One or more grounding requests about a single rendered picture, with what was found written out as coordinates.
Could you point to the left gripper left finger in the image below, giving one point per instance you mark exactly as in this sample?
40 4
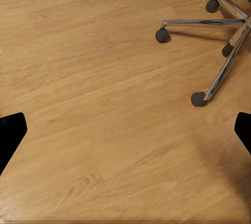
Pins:
12 130

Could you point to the swivel chair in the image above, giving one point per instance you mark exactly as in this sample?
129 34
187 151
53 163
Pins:
241 22

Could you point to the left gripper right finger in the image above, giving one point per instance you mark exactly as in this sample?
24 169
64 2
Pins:
243 129

